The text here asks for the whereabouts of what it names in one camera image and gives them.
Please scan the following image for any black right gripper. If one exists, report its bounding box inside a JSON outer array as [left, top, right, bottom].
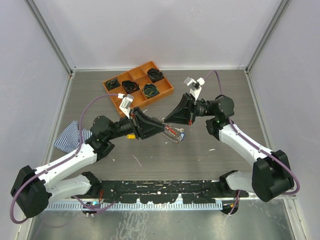
[[164, 92, 216, 126]]

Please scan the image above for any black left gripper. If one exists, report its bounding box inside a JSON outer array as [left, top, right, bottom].
[[106, 106, 165, 141]]

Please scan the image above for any key with yellow tag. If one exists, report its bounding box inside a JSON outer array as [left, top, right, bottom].
[[126, 134, 136, 140]]

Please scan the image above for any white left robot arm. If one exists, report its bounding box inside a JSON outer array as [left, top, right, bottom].
[[10, 107, 165, 224]]

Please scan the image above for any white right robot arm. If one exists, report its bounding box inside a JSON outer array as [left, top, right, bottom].
[[164, 93, 298, 202]]

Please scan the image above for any blue yellow rolled tie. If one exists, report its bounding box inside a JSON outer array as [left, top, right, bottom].
[[142, 83, 160, 99]]

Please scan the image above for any orange compartment tray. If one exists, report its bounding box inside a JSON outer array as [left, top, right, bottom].
[[102, 61, 174, 117]]

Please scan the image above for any dark rolled tie far left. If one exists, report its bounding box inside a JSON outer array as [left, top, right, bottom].
[[104, 77, 120, 91]]

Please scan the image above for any blue striped cloth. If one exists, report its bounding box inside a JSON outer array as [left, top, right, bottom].
[[53, 121, 80, 153]]

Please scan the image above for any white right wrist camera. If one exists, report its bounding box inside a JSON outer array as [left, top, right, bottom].
[[184, 77, 205, 100]]

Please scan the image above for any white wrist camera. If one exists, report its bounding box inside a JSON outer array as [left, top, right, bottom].
[[119, 94, 134, 119], [184, 77, 205, 100]]

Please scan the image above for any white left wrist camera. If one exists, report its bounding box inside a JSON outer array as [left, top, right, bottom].
[[119, 94, 134, 119]]

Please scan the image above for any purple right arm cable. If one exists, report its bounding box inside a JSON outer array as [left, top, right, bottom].
[[203, 69, 301, 216]]

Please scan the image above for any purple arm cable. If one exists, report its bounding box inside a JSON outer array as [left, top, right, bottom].
[[203, 69, 301, 216], [11, 93, 126, 224]]

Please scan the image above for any black mounting base plate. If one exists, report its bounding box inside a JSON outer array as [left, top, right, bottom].
[[77, 180, 237, 204]]

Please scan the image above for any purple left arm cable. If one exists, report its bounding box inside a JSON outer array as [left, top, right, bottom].
[[11, 93, 126, 224]]

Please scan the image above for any aluminium corner post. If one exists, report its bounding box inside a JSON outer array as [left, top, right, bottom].
[[245, 0, 291, 74]]

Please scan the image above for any slotted cable duct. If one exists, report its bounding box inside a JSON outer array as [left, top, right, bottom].
[[46, 199, 223, 211]]

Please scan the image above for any left aluminium frame post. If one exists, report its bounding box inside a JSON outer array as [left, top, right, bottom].
[[24, 0, 76, 75]]

